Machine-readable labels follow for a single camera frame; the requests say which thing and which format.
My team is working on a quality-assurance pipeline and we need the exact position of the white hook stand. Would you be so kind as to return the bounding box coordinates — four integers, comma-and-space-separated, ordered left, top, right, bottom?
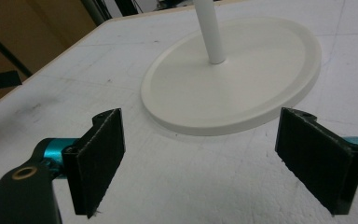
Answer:
140, 0, 323, 137

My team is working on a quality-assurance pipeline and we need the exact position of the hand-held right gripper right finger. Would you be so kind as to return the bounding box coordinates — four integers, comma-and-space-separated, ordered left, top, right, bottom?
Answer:
274, 106, 358, 217

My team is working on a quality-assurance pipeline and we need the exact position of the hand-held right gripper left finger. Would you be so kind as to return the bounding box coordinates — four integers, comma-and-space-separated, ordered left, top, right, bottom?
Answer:
61, 107, 127, 219

